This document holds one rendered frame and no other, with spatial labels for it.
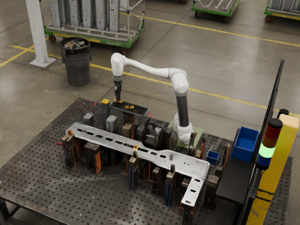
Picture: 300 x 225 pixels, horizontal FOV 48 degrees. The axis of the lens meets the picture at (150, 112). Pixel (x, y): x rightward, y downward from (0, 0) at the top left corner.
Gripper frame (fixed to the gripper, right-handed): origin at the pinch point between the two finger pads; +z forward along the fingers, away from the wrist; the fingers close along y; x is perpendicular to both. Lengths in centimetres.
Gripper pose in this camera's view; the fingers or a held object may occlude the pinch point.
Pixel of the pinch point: (118, 97)
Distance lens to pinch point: 323.4
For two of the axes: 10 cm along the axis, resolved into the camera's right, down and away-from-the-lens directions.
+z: -0.4, 8.0, 5.9
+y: -3.5, 5.5, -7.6
